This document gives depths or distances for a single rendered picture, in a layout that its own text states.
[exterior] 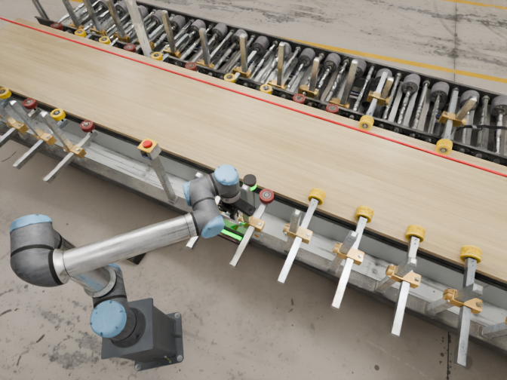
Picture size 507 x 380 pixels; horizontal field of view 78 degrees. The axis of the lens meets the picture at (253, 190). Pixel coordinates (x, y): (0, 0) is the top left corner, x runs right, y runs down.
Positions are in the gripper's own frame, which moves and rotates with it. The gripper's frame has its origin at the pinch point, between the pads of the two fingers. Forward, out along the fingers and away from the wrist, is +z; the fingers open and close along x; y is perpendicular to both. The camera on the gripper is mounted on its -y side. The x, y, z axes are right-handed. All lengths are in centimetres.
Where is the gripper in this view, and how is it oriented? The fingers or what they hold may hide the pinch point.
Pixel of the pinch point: (237, 218)
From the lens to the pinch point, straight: 149.6
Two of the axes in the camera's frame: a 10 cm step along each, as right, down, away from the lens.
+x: -4.3, 7.7, -4.7
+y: -9.0, -3.5, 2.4
